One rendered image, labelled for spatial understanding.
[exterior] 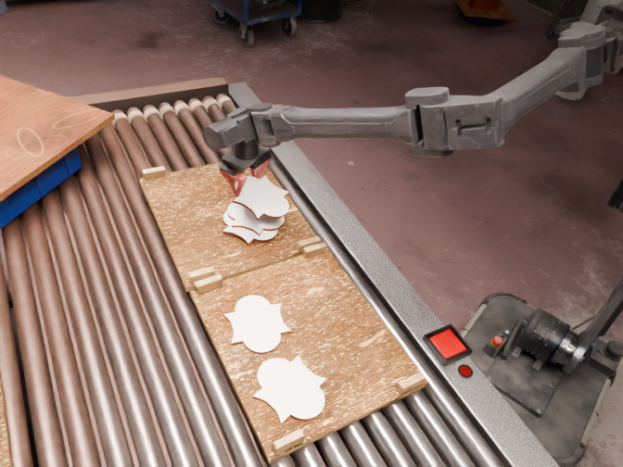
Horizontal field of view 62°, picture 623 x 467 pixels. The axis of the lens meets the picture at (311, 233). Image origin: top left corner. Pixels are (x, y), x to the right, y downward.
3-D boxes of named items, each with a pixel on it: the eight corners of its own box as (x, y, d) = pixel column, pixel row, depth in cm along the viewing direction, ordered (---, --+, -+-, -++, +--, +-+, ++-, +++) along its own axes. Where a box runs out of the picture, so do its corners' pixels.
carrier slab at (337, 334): (325, 251, 129) (326, 246, 128) (426, 386, 104) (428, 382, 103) (189, 295, 115) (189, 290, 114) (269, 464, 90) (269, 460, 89)
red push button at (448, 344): (448, 332, 116) (450, 328, 115) (465, 352, 112) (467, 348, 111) (426, 340, 113) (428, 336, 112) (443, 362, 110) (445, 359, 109)
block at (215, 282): (220, 281, 116) (220, 272, 115) (223, 286, 115) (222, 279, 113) (194, 289, 114) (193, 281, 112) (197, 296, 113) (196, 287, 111)
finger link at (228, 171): (260, 190, 126) (260, 157, 120) (242, 205, 122) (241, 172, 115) (237, 179, 128) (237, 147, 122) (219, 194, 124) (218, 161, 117)
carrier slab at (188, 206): (259, 157, 154) (259, 154, 153) (324, 251, 129) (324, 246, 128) (138, 183, 140) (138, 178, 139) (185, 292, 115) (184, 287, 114)
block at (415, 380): (418, 377, 104) (421, 370, 102) (423, 384, 103) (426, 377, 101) (394, 388, 102) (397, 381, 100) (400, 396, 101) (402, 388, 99)
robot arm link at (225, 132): (285, 142, 111) (274, 103, 107) (246, 164, 105) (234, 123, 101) (248, 139, 119) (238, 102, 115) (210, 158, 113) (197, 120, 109)
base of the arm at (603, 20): (618, 73, 111) (649, 16, 102) (607, 84, 106) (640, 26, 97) (578, 58, 114) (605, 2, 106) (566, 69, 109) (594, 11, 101)
